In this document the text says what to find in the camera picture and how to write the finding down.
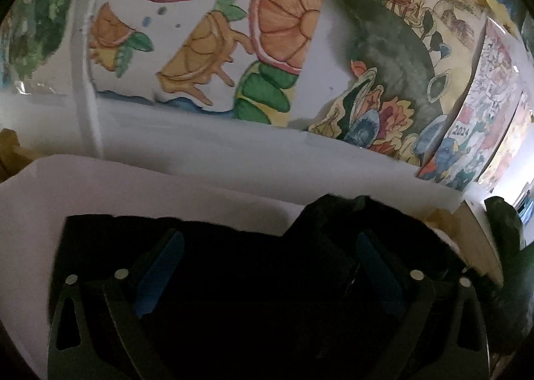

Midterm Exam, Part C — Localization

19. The black garment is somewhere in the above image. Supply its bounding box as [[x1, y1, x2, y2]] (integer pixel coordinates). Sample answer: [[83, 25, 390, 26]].
[[49, 195, 474, 379]]

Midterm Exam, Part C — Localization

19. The dark green garment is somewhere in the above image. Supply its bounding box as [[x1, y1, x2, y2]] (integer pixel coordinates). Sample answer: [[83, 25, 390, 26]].
[[484, 196, 533, 338]]

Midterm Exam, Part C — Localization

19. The pink duvet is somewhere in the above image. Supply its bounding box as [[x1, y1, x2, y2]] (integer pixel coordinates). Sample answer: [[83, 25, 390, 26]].
[[1, 155, 322, 379]]

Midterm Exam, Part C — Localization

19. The yellow pig painting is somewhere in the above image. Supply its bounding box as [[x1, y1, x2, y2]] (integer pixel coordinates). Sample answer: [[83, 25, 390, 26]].
[[478, 91, 532, 192]]

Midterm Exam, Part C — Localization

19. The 2024 dragon painting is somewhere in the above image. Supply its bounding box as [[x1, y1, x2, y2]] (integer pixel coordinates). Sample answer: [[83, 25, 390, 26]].
[[417, 18, 521, 191]]

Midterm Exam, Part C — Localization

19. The green hill flowers painting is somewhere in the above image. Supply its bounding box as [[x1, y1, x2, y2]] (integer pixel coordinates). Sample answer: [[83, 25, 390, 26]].
[[309, 0, 488, 167]]

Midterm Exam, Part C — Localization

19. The anime characters green painting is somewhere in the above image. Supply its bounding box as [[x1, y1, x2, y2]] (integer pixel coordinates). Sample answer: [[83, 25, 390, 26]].
[[1, 0, 72, 88]]

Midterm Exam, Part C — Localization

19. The orange slices drink painting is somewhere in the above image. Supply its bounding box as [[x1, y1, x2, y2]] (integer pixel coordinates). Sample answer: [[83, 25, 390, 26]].
[[88, 0, 323, 127]]

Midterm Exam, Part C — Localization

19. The wooden bed frame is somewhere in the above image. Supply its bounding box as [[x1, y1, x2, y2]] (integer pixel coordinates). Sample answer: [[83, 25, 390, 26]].
[[1, 129, 504, 285]]

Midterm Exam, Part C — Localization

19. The white wall pipe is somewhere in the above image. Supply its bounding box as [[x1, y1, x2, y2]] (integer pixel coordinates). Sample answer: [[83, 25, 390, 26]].
[[70, 0, 105, 159]]

